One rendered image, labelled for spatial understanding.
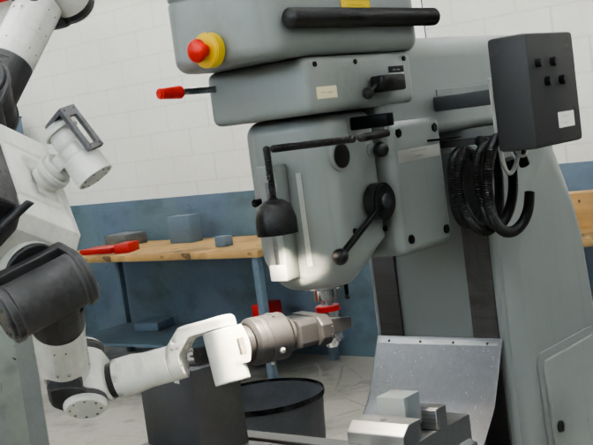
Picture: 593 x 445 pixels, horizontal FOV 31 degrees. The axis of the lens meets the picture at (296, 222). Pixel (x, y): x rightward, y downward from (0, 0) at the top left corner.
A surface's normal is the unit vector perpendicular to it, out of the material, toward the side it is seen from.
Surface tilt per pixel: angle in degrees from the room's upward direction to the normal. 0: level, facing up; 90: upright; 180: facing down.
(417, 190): 90
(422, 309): 90
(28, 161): 59
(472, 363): 63
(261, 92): 90
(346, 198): 90
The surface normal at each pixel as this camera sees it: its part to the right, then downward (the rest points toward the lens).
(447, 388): -0.62, -0.33
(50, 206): 0.74, -0.60
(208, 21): -0.62, 0.15
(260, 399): 0.09, 0.01
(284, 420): 0.33, 0.11
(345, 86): 0.77, -0.04
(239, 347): 0.48, -0.26
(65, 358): 0.16, 0.78
